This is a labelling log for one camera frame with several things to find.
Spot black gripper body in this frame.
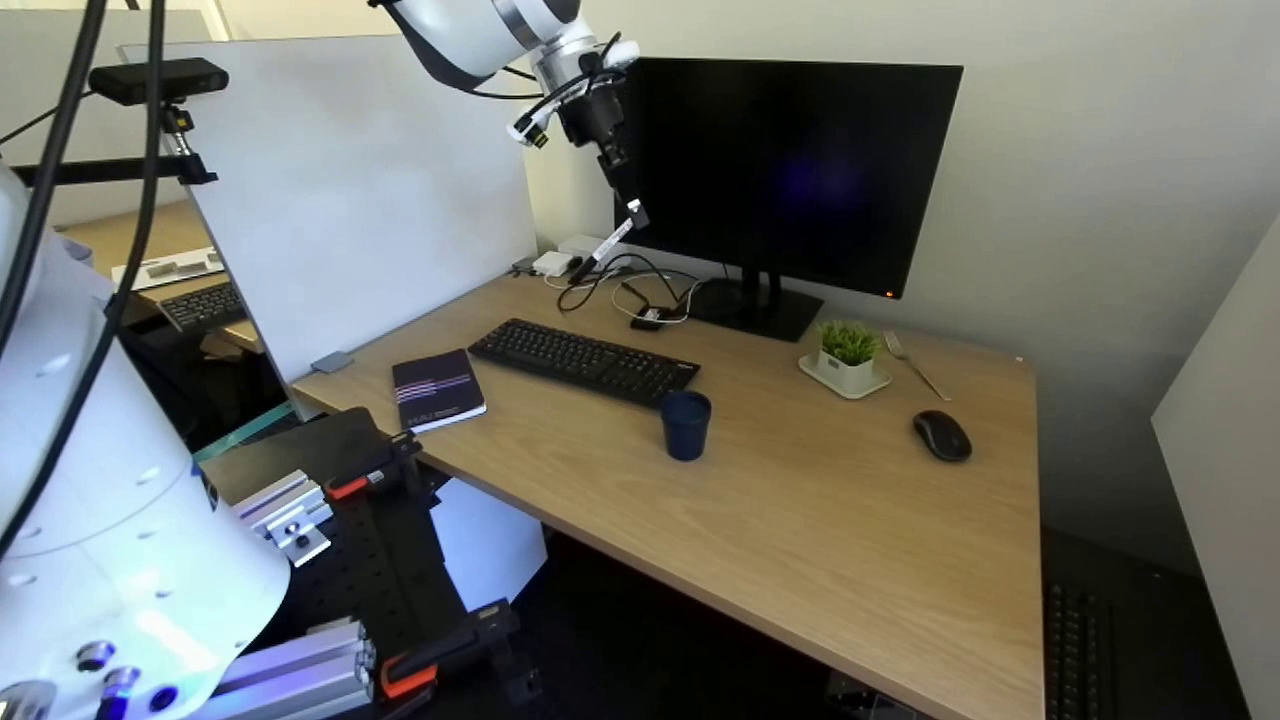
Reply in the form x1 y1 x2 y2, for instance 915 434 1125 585
554 65 643 165

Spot wooden background desk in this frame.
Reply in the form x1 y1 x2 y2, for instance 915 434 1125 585
53 197 271 352

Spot white power adapter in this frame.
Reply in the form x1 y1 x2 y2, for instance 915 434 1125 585
528 244 602 286

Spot black computer monitor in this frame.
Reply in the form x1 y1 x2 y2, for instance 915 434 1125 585
610 52 966 344

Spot black computer keyboard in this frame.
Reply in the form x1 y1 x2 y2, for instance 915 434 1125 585
469 315 704 411

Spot blue cup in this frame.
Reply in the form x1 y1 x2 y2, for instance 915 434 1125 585
655 390 717 469

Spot white partition panel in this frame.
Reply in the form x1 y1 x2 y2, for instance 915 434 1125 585
1146 212 1280 720
170 31 540 390

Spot small green potted plant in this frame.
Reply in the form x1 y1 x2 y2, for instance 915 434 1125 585
812 315 884 393

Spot dark notebook with striped cover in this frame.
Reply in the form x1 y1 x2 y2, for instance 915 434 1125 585
386 347 491 441

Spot white square tray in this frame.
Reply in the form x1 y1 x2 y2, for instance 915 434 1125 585
794 352 894 403

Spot white paper sheet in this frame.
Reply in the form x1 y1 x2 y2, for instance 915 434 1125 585
426 472 550 617

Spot orange and black clamp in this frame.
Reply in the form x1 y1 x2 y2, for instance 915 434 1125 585
376 605 523 706
324 455 426 508

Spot black computer mouse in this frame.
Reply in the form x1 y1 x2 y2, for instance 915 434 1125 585
908 408 977 469

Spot black stand platform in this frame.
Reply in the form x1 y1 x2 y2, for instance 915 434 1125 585
195 403 408 508

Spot black background keyboard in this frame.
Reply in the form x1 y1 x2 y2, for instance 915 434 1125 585
155 279 250 335

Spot teal strip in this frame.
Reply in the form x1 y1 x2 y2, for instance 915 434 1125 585
195 401 298 463

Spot white papers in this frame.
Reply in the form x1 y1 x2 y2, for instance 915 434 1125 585
113 244 228 298

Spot aluminium extrusion profile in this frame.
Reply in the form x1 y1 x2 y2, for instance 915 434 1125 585
228 469 334 572
184 617 383 720

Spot black desk cable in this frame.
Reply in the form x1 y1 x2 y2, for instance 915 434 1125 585
550 244 700 331

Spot black camera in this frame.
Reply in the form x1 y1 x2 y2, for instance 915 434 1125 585
85 52 231 111

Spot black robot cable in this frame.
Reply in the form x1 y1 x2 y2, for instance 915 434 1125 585
0 0 113 355
0 0 170 558

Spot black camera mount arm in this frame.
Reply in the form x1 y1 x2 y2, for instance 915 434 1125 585
11 101 221 193

